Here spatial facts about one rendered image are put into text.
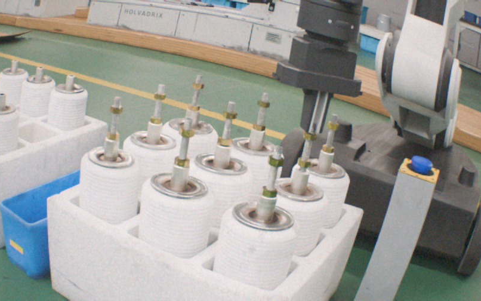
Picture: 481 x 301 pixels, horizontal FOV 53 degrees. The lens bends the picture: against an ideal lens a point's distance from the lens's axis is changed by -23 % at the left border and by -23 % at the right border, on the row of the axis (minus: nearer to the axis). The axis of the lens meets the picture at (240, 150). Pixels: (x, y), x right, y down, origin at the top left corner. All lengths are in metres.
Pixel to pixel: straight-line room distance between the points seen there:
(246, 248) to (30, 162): 0.49
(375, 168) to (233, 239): 0.58
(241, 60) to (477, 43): 6.56
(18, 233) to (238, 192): 0.39
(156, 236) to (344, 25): 0.36
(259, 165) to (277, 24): 2.11
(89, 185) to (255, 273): 0.26
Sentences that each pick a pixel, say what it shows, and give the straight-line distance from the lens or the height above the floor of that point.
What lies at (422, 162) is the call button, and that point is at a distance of 0.85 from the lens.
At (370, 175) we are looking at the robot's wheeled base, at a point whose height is 0.18.
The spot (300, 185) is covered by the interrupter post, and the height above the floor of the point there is 0.26.
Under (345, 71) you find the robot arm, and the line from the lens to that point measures 0.78.
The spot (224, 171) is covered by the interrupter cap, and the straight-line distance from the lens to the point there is 0.85.
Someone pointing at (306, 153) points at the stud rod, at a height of 0.31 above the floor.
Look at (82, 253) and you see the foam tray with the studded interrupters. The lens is 0.83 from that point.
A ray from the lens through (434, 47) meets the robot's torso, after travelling 1.10.
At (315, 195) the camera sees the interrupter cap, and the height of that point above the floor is 0.25.
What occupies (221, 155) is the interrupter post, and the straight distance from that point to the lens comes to 0.86.
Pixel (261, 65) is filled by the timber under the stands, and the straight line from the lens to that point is 2.91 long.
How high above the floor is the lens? 0.55
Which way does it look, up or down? 18 degrees down
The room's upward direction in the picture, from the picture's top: 11 degrees clockwise
